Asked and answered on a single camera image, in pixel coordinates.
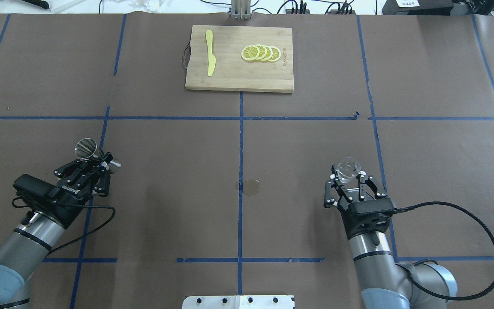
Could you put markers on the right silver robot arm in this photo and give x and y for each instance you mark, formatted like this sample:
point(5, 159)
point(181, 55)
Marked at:
point(387, 284)

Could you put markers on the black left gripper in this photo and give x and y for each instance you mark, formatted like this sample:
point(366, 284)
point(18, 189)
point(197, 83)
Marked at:
point(67, 201)

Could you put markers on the clear glass cup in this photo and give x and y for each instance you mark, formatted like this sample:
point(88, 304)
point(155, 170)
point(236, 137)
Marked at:
point(347, 170)

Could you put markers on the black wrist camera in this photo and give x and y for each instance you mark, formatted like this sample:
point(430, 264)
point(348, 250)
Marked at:
point(34, 191)
point(362, 208)

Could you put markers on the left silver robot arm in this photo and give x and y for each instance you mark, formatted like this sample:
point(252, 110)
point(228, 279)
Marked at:
point(28, 245)

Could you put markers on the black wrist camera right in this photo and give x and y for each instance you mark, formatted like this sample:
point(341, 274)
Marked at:
point(362, 208)

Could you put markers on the steel jigger measuring cup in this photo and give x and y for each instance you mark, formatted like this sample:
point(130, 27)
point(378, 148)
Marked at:
point(88, 149)

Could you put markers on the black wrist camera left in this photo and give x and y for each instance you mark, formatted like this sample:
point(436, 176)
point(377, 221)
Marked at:
point(34, 191)

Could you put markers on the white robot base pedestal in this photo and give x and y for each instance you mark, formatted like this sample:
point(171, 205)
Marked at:
point(239, 302)

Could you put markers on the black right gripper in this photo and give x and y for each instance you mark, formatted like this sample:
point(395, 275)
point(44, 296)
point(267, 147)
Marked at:
point(341, 196)

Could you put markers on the bamboo cutting board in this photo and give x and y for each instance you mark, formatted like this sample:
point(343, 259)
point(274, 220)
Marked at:
point(232, 73)

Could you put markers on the yellow plastic knife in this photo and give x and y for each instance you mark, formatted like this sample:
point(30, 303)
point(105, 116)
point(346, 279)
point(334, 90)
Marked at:
point(209, 36)

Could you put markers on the aluminium frame post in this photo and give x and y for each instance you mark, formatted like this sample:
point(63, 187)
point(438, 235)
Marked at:
point(240, 10)

